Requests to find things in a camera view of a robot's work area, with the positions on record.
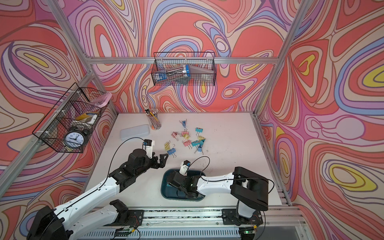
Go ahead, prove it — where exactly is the blue binder clip front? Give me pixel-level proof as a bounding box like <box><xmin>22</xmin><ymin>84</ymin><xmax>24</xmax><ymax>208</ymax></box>
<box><xmin>167</xmin><ymin>148</ymin><xmax>177</xmax><ymax>158</ymax></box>

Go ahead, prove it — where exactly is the blue binder clip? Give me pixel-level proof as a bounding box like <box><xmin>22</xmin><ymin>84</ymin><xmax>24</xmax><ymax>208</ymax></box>
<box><xmin>167</xmin><ymin>148</ymin><xmax>177</xmax><ymax>158</ymax></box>
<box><xmin>180</xmin><ymin>120</ymin><xmax>187</xmax><ymax>129</ymax></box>

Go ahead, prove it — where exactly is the teal storage box tray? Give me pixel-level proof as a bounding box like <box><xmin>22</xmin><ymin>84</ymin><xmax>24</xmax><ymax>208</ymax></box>
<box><xmin>161</xmin><ymin>169</ymin><xmax>205</xmax><ymax>202</ymax></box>

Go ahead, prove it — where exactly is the pink binder clip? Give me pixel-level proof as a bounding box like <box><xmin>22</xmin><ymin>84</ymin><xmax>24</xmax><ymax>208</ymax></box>
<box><xmin>172</xmin><ymin>132</ymin><xmax>179</xmax><ymax>141</ymax></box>
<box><xmin>183</xmin><ymin>140</ymin><xmax>193</xmax><ymax>149</ymax></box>
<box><xmin>180</xmin><ymin>129</ymin><xmax>189</xmax><ymax>137</ymax></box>

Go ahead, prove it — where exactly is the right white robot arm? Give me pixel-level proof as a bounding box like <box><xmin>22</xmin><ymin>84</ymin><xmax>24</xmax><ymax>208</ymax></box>
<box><xmin>165</xmin><ymin>167</ymin><xmax>269</xmax><ymax>227</ymax></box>

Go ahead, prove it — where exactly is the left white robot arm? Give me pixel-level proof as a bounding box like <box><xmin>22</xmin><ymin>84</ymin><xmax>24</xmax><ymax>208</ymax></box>
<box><xmin>27</xmin><ymin>145</ymin><xmax>169</xmax><ymax>240</ymax></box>

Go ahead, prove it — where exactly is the blue binder clip far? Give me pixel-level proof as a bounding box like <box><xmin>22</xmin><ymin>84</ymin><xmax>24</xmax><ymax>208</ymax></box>
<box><xmin>180</xmin><ymin>120</ymin><xmax>187</xmax><ymax>129</ymax></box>

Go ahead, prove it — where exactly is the teal binder clip right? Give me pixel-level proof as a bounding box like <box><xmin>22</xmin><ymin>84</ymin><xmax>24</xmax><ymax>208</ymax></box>
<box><xmin>196</xmin><ymin>128</ymin><xmax>203</xmax><ymax>136</ymax></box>

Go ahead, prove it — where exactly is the yellow white box in basket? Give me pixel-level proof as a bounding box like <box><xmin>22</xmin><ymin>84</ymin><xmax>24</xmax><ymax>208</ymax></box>
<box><xmin>75</xmin><ymin>112</ymin><xmax>98</xmax><ymax>125</ymax></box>

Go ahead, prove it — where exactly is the translucent plastic case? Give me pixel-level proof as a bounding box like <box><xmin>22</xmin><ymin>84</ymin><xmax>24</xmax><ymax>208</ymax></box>
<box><xmin>120</xmin><ymin>124</ymin><xmax>150</xmax><ymax>141</ymax></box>

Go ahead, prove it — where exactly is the glass pencil cup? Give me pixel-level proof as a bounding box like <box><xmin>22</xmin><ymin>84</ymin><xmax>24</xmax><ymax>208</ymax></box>
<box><xmin>145</xmin><ymin>108</ymin><xmax>162</xmax><ymax>130</ymax></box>

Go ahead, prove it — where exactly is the pink item in basket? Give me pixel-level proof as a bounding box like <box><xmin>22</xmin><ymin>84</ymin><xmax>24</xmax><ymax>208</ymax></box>
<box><xmin>90</xmin><ymin>92</ymin><xmax>113</xmax><ymax>108</ymax></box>

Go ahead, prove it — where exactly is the black alarm clock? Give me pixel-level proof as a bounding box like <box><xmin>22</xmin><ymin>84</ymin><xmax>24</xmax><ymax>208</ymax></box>
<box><xmin>64</xmin><ymin>127</ymin><xmax>89</xmax><ymax>149</ymax></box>

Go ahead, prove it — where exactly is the clear tube with blue cap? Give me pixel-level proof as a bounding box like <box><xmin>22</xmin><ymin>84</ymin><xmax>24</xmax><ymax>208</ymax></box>
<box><xmin>154</xmin><ymin>65</ymin><xmax>191</xmax><ymax>82</ymax></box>

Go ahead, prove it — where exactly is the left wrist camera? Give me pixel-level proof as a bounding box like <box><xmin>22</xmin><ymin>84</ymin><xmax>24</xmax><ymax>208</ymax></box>
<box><xmin>142</xmin><ymin>139</ymin><xmax>155</xmax><ymax>151</ymax></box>

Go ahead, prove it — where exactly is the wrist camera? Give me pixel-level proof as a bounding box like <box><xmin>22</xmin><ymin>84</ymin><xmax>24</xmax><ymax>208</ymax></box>
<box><xmin>179</xmin><ymin>160</ymin><xmax>191</xmax><ymax>176</ymax></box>
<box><xmin>142</xmin><ymin>139</ymin><xmax>155</xmax><ymax>151</ymax></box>

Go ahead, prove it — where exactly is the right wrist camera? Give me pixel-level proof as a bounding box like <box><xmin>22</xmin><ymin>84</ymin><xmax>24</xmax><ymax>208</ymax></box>
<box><xmin>179</xmin><ymin>160</ymin><xmax>191</xmax><ymax>176</ymax></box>

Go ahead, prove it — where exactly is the left black wire basket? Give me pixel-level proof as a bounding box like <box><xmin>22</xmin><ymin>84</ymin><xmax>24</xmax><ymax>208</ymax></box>
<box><xmin>33</xmin><ymin>83</ymin><xmax>108</xmax><ymax>154</ymax></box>

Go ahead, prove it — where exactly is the black wire basket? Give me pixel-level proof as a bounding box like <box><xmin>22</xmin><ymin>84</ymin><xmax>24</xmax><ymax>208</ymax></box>
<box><xmin>33</xmin><ymin>83</ymin><xmax>108</xmax><ymax>154</ymax></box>
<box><xmin>151</xmin><ymin>51</ymin><xmax>217</xmax><ymax>86</ymax></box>

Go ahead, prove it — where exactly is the back black wire basket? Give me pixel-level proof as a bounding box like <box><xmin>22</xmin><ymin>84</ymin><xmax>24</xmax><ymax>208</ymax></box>
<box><xmin>151</xmin><ymin>51</ymin><xmax>217</xmax><ymax>86</ymax></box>

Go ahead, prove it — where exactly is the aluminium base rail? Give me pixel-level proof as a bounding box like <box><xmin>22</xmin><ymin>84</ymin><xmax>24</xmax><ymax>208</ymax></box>
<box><xmin>81</xmin><ymin>206</ymin><xmax>313</xmax><ymax>240</ymax></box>

